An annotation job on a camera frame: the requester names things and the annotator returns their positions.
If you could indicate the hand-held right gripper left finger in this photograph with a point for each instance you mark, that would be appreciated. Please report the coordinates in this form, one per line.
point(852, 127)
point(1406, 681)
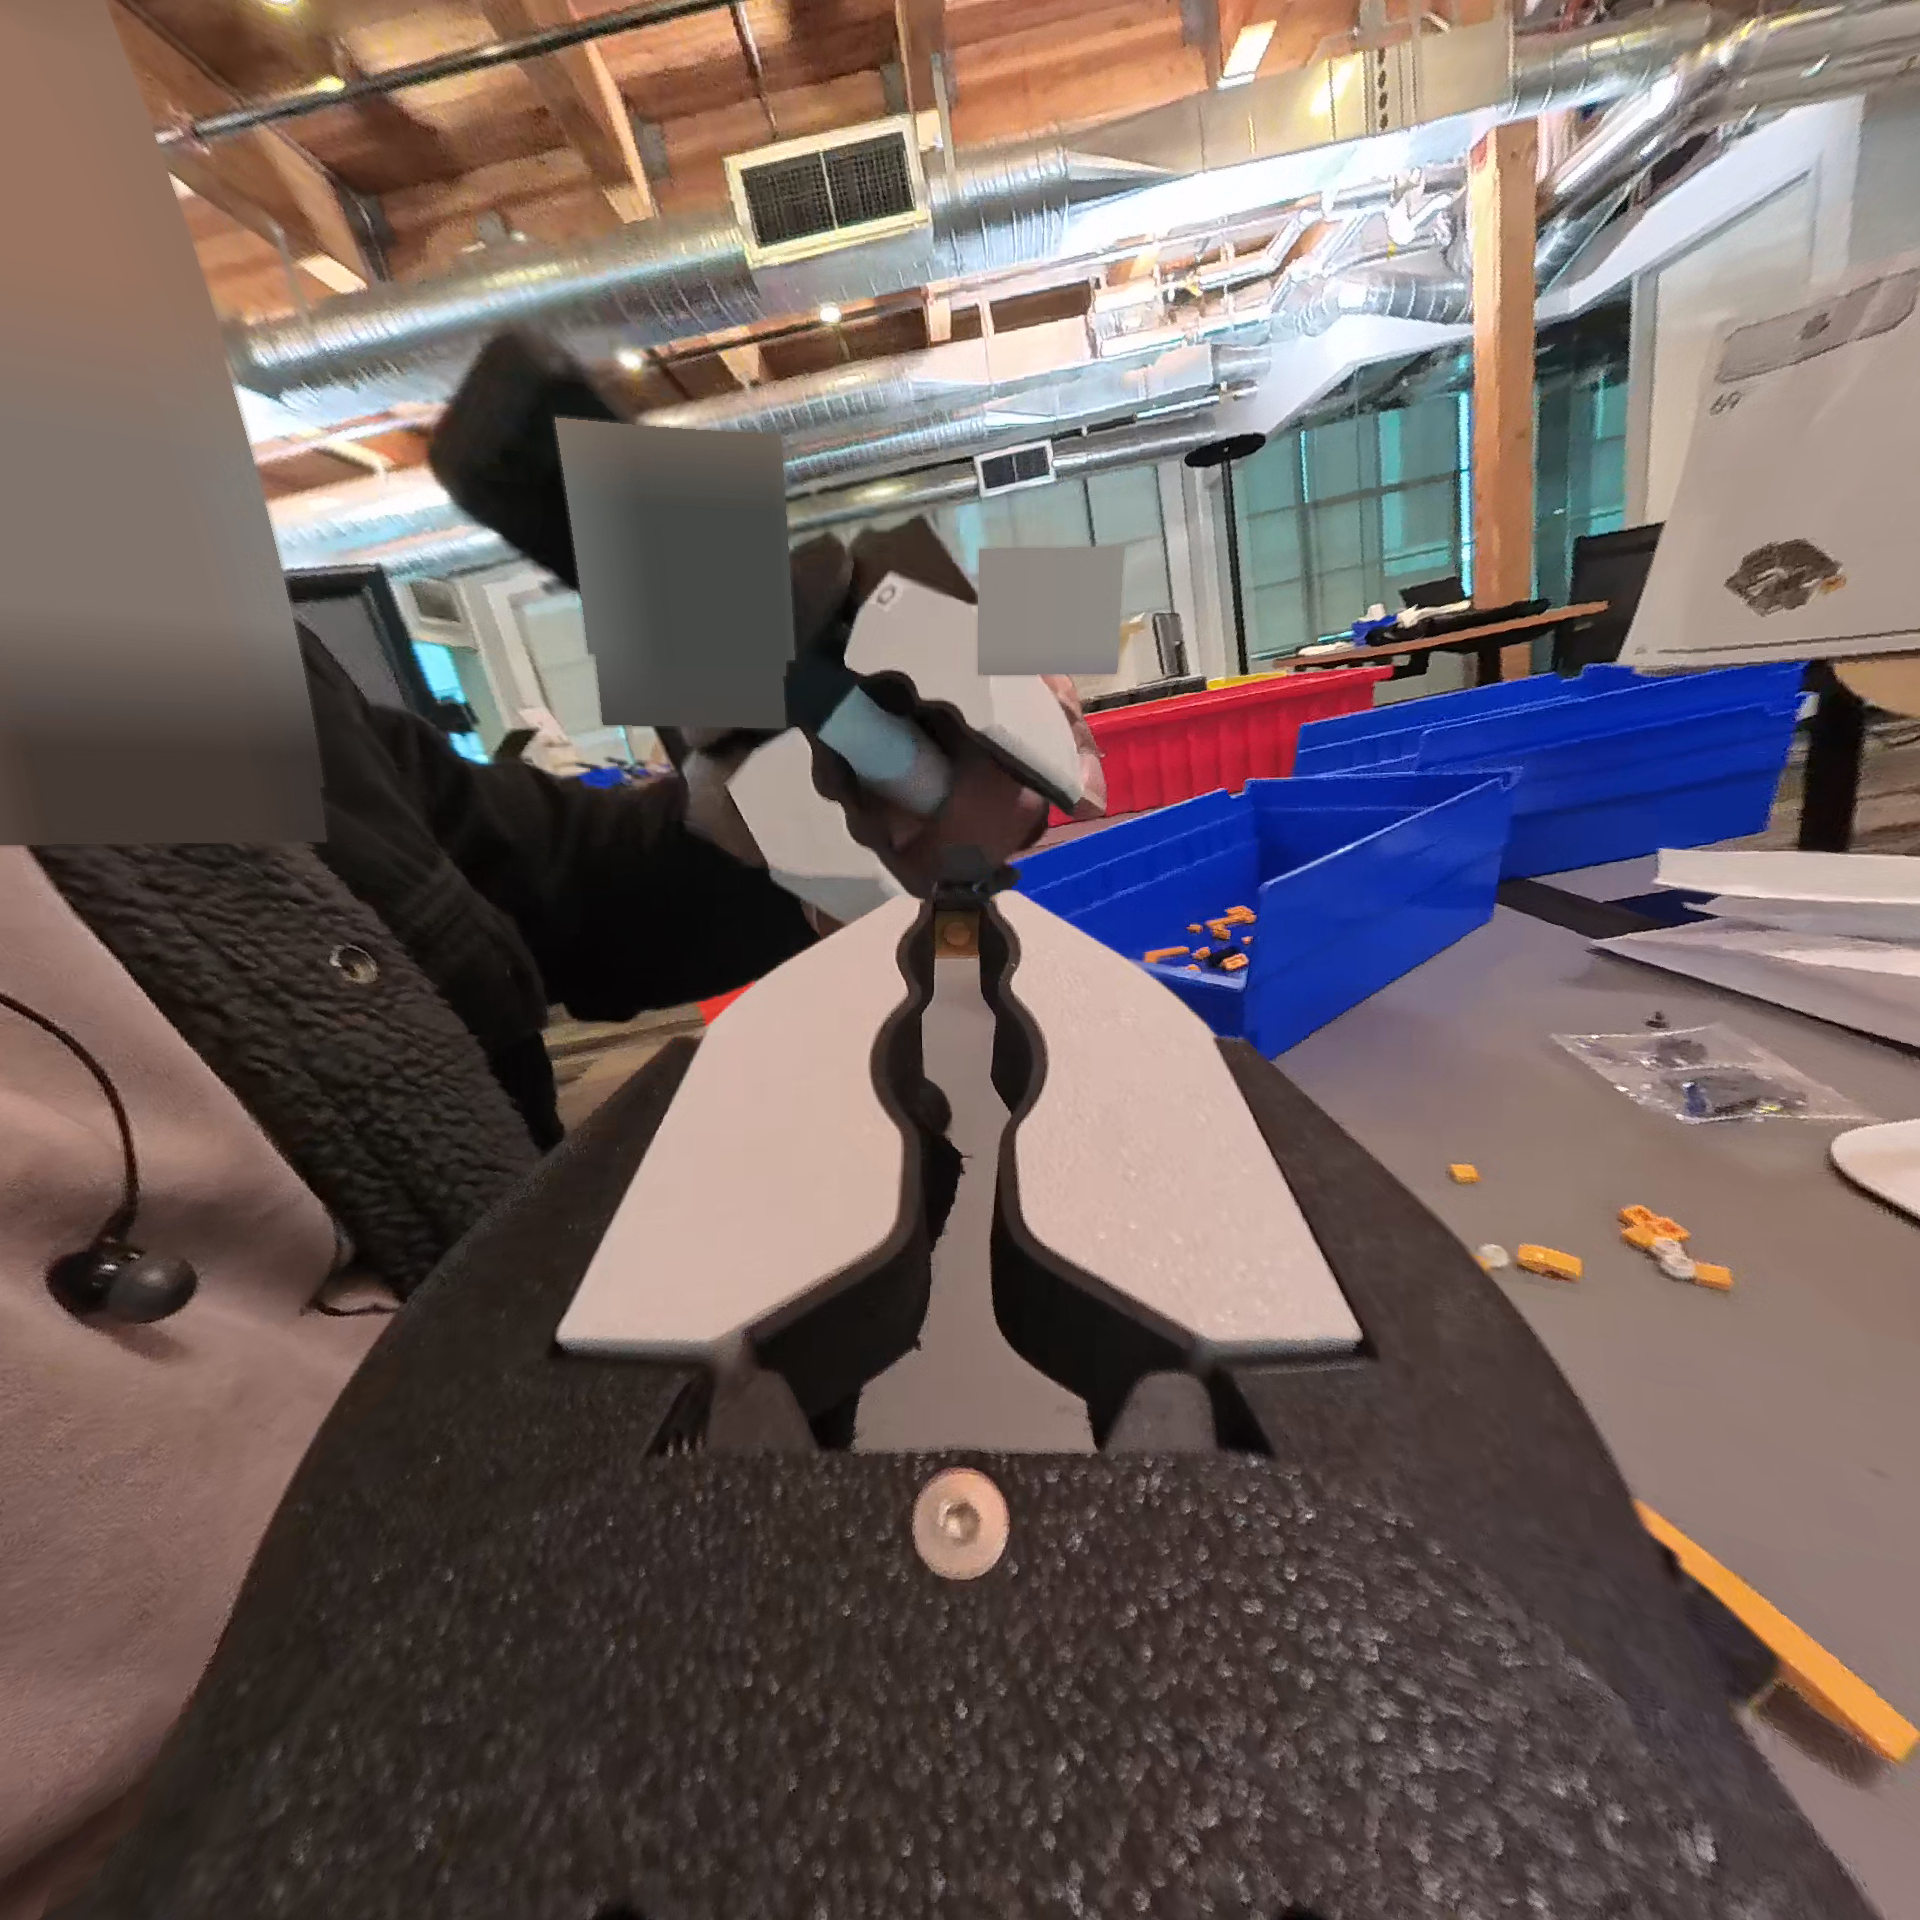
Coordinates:
point(752, 1169)

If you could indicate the ceiling air vent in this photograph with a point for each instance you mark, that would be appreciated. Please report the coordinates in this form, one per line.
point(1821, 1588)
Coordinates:
point(828, 194)

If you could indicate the wooden post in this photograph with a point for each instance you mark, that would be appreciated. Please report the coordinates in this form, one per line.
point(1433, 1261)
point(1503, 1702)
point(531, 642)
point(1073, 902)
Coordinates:
point(1503, 404)

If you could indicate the blue plastic bin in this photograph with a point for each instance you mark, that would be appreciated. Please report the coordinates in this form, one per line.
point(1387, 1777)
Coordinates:
point(1378, 914)
point(1654, 794)
point(1575, 700)

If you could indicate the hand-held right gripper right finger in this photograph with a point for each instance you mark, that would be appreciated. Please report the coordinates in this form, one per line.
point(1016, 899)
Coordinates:
point(1171, 1182)

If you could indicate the red plastic bin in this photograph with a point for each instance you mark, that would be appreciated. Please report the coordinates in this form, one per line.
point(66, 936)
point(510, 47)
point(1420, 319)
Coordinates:
point(1202, 742)

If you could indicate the beige sweatshirt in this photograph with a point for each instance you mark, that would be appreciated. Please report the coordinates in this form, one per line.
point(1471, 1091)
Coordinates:
point(152, 1499)

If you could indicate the black floor lamp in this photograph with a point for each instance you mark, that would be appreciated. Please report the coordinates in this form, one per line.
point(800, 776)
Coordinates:
point(1230, 445)

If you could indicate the scattered small lego pieces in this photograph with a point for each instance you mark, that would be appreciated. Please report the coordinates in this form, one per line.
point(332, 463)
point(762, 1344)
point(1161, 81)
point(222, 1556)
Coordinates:
point(1547, 1261)

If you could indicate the black desk chair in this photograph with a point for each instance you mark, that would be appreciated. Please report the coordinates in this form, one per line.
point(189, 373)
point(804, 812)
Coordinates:
point(1617, 588)

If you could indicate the silver air duct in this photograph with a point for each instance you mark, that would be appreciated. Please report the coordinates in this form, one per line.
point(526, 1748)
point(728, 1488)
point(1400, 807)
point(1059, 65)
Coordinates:
point(597, 282)

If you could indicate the clear plastic parts bag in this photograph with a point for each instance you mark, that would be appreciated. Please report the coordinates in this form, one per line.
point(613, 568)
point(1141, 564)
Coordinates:
point(1710, 1079)

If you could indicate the white papers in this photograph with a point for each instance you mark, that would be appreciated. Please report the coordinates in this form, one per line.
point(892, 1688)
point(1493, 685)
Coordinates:
point(1800, 884)

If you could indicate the small black lego brick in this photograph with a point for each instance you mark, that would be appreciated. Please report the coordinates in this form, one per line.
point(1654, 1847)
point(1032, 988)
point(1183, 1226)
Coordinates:
point(977, 875)

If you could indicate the person's left hand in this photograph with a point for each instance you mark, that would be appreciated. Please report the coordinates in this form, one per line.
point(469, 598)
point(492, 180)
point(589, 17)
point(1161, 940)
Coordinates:
point(958, 846)

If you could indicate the black fleece jacket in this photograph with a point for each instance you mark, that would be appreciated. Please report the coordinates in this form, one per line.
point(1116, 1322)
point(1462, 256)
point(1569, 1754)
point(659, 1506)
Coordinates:
point(299, 1021)

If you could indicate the long wooden desk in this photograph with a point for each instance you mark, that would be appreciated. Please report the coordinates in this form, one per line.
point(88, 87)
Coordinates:
point(1441, 630)

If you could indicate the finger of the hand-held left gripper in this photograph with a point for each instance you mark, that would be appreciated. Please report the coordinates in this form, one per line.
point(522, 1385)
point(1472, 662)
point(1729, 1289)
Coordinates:
point(915, 630)
point(792, 820)

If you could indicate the lego instruction booklet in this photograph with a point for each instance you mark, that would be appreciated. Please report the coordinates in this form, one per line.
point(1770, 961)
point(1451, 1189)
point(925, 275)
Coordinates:
point(1800, 451)

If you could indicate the orange black lego subassembly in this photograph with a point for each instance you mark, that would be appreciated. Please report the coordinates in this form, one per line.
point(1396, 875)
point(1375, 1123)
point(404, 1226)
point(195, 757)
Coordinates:
point(1787, 1634)

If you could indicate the heap of orange lego parts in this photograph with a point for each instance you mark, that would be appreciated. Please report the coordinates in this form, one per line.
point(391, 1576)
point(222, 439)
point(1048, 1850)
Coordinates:
point(1207, 948)

